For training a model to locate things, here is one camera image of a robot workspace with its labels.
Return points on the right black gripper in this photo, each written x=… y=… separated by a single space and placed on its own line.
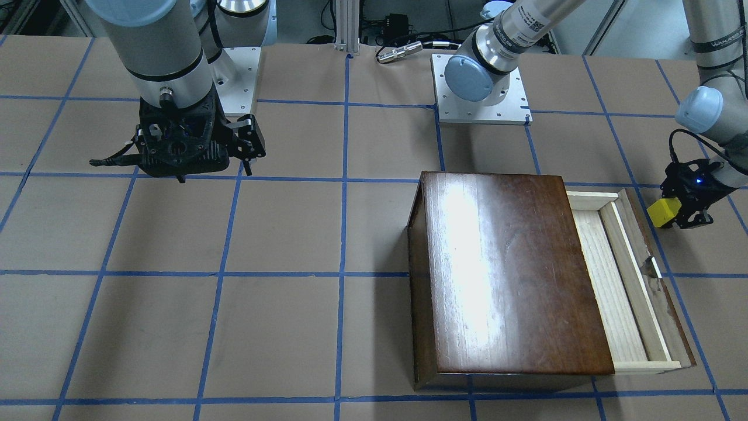
x=249 y=139

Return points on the silver cable connector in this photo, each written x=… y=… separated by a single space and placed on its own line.
x=399 y=52

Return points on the aluminium frame post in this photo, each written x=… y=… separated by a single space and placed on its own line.
x=347 y=26

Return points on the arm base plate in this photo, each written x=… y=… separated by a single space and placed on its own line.
x=507 y=104
x=236 y=77

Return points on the dark wooden drawer cabinet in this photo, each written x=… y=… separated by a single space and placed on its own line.
x=501 y=295

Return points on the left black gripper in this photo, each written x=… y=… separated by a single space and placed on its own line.
x=712 y=188

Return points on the yellow cube block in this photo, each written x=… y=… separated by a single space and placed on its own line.
x=663 y=212

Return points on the light wood drawer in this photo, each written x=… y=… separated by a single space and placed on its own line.
x=642 y=327

